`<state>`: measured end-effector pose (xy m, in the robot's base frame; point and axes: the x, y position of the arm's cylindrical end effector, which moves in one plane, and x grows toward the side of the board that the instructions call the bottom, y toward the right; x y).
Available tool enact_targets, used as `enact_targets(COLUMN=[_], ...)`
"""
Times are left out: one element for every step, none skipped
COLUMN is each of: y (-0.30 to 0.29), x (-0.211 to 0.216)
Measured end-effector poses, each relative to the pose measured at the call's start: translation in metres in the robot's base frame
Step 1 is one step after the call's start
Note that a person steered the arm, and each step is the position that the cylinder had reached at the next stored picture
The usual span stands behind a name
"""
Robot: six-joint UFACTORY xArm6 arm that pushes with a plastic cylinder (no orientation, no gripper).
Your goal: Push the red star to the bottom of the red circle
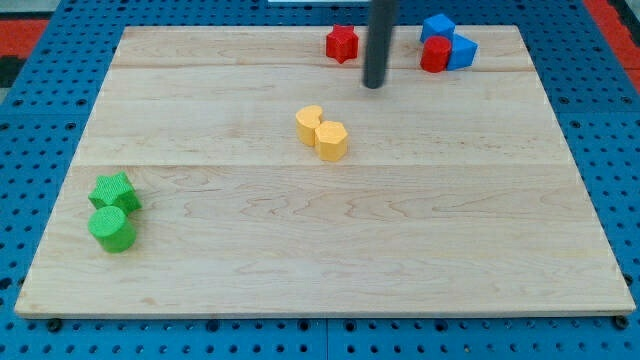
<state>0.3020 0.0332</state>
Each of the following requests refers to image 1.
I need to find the red star block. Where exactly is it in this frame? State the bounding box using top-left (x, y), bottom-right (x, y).
top-left (325, 24), bottom-right (359, 64)

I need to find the green star block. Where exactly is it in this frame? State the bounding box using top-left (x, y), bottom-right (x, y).
top-left (88, 171), bottom-right (142, 215)

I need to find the yellow hexagon block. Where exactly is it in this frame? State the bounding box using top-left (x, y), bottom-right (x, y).
top-left (314, 121), bottom-right (349, 161)

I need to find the yellow crescent block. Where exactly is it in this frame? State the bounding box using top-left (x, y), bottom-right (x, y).
top-left (295, 105), bottom-right (323, 147)

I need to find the light wooden board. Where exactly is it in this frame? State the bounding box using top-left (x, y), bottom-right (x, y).
top-left (15, 26), bottom-right (636, 319)

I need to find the red cylinder block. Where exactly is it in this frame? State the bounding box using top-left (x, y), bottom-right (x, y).
top-left (420, 35), bottom-right (452, 73)

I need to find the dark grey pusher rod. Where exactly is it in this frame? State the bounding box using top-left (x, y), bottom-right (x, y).
top-left (362, 0), bottom-right (398, 89)

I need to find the blue triangle block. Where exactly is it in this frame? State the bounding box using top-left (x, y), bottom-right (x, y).
top-left (446, 34), bottom-right (478, 71)

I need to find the blue cube block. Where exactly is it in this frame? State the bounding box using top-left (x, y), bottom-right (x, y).
top-left (420, 14), bottom-right (455, 43)

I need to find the green cylinder block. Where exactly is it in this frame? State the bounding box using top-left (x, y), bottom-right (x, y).
top-left (88, 206), bottom-right (137, 253)

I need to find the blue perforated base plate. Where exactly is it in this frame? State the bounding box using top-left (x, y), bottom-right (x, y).
top-left (1, 0), bottom-right (639, 359)

